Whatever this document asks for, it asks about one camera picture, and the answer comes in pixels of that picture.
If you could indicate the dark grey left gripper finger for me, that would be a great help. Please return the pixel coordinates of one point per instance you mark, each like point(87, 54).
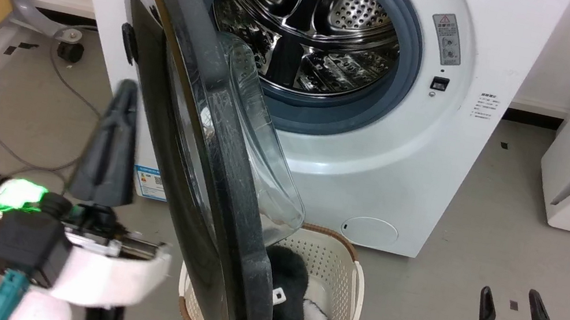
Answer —
point(121, 166)
point(92, 161)

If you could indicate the black round washing machine door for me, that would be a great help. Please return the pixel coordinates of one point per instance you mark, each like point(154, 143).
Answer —
point(197, 127)

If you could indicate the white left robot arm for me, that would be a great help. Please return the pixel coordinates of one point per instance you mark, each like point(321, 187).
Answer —
point(106, 275)

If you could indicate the white front-load washing machine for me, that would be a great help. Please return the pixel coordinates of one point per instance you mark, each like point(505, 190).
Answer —
point(413, 165)

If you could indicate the steel washing machine drum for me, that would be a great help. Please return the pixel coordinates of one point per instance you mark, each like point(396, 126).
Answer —
point(314, 24)

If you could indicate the black door latch socket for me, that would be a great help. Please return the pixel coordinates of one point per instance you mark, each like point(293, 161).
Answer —
point(440, 83)

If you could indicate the grey rubber door gasket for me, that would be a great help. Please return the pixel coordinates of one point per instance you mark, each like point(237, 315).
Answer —
point(401, 81)

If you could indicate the blue energy label sticker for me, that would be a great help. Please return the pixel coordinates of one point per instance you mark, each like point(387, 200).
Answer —
point(150, 183)

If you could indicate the black floor plug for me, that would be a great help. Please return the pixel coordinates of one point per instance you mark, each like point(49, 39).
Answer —
point(70, 51)

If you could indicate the round white filter cover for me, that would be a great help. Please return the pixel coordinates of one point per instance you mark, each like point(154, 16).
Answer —
point(369, 232)

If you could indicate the cream perforated laundry basket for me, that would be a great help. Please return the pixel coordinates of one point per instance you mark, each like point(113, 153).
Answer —
point(340, 263)

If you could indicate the black plush toy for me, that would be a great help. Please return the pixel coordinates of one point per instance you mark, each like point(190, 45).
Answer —
point(290, 278)

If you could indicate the small printed text label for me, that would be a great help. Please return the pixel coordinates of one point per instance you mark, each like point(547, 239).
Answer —
point(486, 106)

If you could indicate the grey warning sticker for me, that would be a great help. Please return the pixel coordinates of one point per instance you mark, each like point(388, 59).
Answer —
point(446, 39)

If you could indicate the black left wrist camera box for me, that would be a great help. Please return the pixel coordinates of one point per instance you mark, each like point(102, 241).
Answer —
point(26, 249)

